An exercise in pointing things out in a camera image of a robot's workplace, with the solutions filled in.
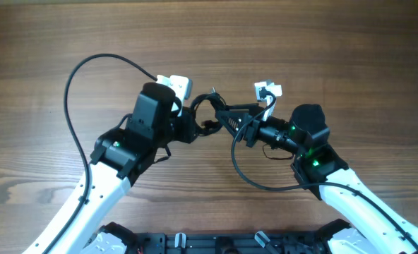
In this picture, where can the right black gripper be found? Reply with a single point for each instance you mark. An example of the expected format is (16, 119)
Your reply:
(249, 121)

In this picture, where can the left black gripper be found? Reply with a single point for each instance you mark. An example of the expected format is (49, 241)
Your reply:
(187, 118)

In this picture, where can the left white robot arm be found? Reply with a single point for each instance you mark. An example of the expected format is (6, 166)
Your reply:
(119, 157)

